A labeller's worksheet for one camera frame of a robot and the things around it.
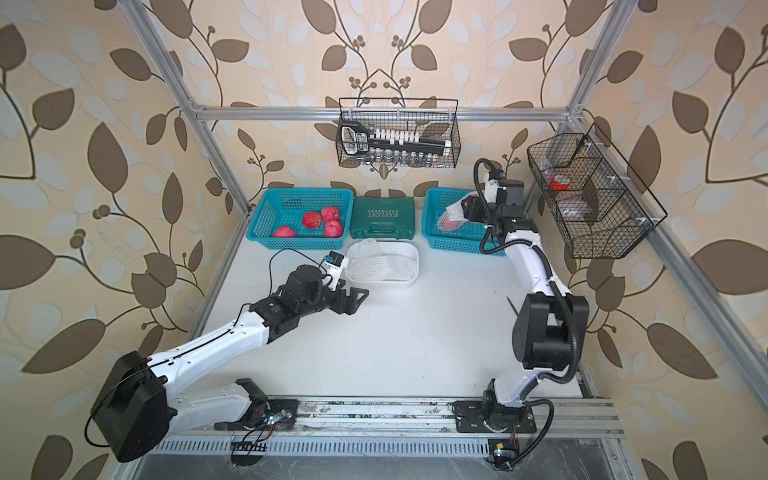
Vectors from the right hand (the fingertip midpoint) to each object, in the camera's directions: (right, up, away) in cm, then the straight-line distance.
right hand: (473, 203), depth 88 cm
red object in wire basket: (+22, +5, -7) cm, 24 cm away
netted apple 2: (-4, 0, 0) cm, 4 cm away
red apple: (-46, -7, +18) cm, 50 cm away
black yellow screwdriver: (+15, -33, +5) cm, 37 cm away
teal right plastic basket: (0, -11, +12) cm, 16 cm away
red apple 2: (-48, -1, +24) cm, 54 cm away
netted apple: (-55, -4, +24) cm, 60 cm away
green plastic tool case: (-28, -3, +24) cm, 37 cm away
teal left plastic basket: (-71, -3, +30) cm, 77 cm away
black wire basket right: (+28, -3, -14) cm, 32 cm away
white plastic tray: (-21, -14, +17) cm, 31 cm away
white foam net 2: (-22, -21, +8) cm, 31 cm away
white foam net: (-31, -19, +4) cm, 36 cm away
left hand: (-35, -23, -8) cm, 42 cm away
